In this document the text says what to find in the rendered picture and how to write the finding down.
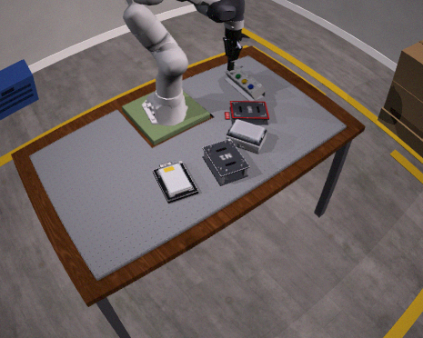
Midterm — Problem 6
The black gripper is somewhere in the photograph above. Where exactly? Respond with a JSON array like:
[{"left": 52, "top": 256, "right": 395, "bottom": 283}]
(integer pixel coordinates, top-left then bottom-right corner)
[{"left": 223, "top": 28, "right": 243, "bottom": 71}]

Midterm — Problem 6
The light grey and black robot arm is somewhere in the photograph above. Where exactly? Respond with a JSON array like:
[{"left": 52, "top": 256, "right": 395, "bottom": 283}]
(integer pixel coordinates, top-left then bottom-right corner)
[{"left": 123, "top": 0, "right": 245, "bottom": 126}]

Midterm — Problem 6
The white button panel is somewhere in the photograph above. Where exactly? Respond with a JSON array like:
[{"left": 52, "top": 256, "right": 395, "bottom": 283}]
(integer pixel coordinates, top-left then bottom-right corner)
[{"left": 225, "top": 64, "right": 266, "bottom": 101}]

